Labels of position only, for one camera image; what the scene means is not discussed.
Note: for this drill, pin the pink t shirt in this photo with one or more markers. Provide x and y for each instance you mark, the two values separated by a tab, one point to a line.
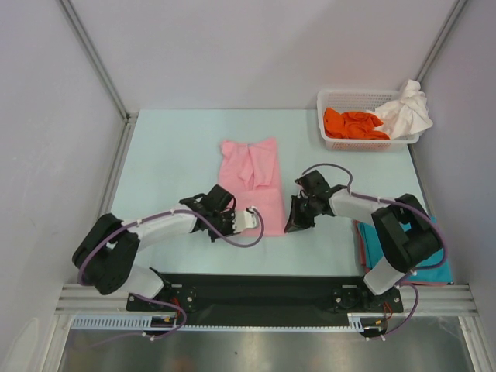
251	172

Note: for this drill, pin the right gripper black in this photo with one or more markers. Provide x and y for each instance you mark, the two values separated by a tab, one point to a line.
295	222

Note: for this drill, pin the white cable duct right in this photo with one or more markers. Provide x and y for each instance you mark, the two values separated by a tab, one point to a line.
355	322

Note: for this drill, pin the aluminium front rail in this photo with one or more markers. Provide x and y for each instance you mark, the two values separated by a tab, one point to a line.
450	300

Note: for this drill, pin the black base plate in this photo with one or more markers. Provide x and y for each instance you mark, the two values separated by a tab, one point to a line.
275	301

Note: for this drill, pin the orange t shirt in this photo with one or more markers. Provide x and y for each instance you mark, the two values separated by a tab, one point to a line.
353	125

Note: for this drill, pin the white plastic basket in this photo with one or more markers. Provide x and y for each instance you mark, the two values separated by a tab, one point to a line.
343	100

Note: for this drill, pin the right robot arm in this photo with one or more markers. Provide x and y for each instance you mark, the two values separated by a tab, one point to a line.
409	239

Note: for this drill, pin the aluminium frame post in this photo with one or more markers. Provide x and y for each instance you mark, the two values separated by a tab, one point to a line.
82	36
454	16

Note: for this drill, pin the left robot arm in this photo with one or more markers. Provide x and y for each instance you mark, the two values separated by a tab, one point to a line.
106	258

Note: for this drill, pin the aluminium frame post left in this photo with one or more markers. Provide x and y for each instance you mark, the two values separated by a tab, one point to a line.
82	36

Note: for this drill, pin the white t shirt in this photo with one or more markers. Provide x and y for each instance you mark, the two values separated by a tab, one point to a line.
407	115

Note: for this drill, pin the white cable duct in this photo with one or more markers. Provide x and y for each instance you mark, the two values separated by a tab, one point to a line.
112	322
355	322

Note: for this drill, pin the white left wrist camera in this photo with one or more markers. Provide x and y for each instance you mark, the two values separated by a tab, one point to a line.
245	220

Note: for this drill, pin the white cable duct left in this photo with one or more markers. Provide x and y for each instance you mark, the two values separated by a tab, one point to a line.
112	322

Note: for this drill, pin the teal folded t shirt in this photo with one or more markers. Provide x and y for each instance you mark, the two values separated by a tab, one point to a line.
368	244

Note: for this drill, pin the aluminium frame post right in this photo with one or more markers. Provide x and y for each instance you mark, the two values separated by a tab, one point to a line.
454	16

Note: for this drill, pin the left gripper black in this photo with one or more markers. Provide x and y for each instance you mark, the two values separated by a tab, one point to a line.
230	215

